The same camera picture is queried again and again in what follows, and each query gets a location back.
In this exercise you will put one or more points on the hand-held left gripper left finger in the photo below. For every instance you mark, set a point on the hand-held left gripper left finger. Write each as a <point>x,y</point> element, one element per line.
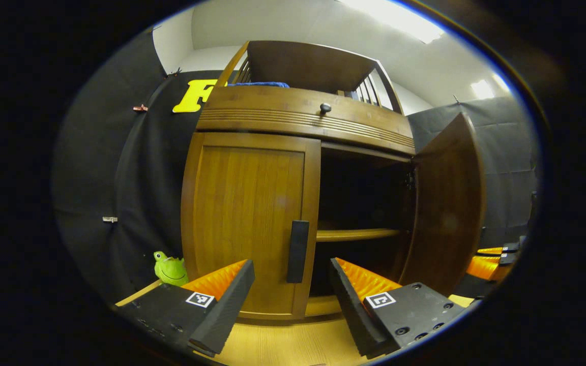
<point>227,310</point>

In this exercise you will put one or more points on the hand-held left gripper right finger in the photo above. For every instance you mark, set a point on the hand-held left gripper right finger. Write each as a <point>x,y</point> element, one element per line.
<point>351,305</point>

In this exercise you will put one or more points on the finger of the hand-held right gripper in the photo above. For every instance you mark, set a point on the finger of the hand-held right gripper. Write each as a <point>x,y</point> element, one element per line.
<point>510,247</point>
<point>506,259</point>

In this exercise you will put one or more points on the wooden cabinet door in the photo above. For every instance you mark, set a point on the wooden cabinet door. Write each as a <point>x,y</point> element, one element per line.
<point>247,223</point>
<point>448,213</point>

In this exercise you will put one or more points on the wooden double-door shoe cabinet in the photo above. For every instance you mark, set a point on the wooden double-door shoe cabinet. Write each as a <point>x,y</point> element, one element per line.
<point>298,122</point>

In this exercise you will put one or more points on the wooden cabinet drawer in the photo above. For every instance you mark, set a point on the wooden cabinet drawer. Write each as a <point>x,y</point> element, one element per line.
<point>262,109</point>

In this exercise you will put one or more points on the black phone tripod stand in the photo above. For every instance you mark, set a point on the black phone tripod stand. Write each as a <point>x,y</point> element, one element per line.
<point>533,211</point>

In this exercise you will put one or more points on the green frog plush toy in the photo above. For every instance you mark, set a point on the green frog plush toy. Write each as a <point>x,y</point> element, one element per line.
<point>171,269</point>

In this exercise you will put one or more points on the wooden inner shelf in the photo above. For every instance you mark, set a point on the wooden inner shelf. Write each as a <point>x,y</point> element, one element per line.
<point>354,235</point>

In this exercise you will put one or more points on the black backdrop cloth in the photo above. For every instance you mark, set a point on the black backdrop cloth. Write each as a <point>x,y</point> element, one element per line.
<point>506,152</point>
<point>120,168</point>

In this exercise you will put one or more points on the small ceiling light panel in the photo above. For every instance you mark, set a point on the small ceiling light panel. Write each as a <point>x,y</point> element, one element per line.
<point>484,89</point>

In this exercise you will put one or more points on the black drawer knob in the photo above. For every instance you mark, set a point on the black drawer knob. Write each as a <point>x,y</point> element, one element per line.
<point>325,108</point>

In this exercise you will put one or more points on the red clip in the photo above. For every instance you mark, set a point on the red clip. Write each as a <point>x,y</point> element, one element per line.
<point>140,108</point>

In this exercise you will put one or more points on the blue folded cloth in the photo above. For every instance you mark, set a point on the blue folded cloth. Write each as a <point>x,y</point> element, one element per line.
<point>260,84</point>

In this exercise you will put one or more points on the black clip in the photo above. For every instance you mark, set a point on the black clip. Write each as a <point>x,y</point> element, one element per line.
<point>173,72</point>

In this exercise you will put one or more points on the large ceiling light panel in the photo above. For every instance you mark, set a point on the large ceiling light panel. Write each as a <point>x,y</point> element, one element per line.
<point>400,18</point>

